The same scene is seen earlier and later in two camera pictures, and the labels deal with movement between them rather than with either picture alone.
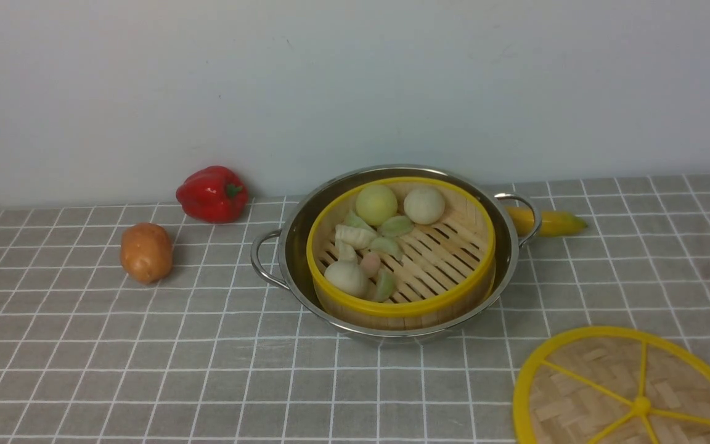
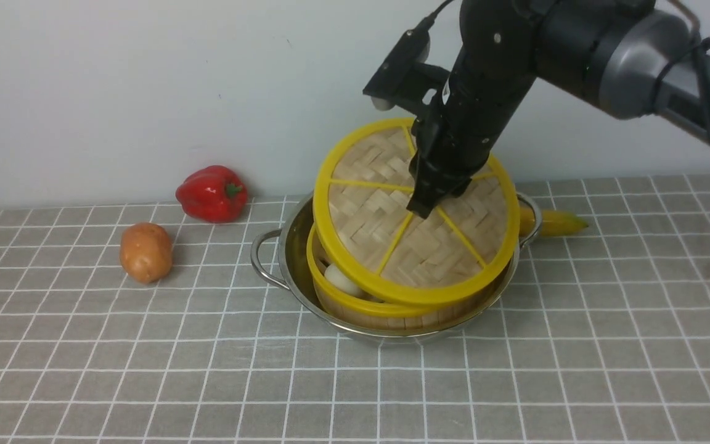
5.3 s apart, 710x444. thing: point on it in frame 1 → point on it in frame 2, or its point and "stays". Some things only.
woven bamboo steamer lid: x=611 y=385 → x=361 y=192
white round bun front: x=347 y=276 stays
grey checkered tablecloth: x=60 y=345 stays
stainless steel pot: x=281 y=258 stays
